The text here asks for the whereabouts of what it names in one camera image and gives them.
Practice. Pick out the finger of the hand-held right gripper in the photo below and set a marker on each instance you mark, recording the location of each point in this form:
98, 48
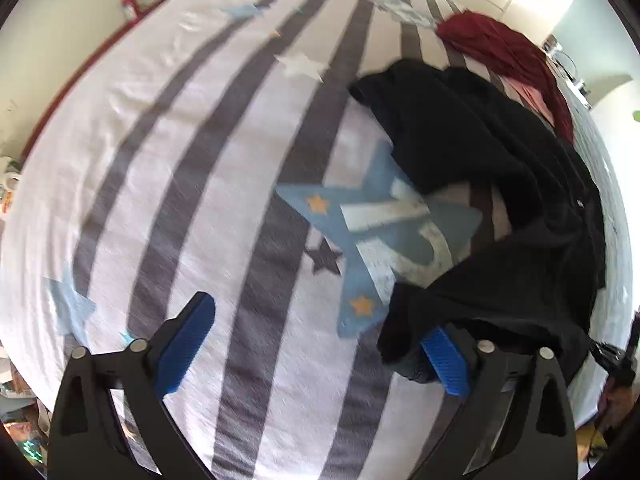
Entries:
612, 357

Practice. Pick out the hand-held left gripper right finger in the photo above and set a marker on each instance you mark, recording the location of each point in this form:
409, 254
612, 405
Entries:
447, 365

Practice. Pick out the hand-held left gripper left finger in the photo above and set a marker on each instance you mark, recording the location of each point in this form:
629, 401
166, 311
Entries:
185, 345

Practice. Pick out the black t-shirt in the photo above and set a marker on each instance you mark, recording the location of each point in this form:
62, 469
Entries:
475, 135

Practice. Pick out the floor clutter pile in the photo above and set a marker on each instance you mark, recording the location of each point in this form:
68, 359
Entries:
20, 410

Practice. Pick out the striped star-print bed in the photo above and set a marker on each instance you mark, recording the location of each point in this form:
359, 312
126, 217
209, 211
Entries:
200, 135

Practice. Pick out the white mugs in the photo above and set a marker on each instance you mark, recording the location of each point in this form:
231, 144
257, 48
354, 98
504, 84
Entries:
10, 180

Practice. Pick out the pink garment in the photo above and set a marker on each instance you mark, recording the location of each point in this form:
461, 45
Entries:
530, 95

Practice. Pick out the dark red garment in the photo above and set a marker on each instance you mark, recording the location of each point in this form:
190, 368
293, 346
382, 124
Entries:
505, 50

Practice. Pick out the red fire extinguisher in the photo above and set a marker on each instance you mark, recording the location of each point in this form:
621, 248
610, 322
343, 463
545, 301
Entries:
129, 5

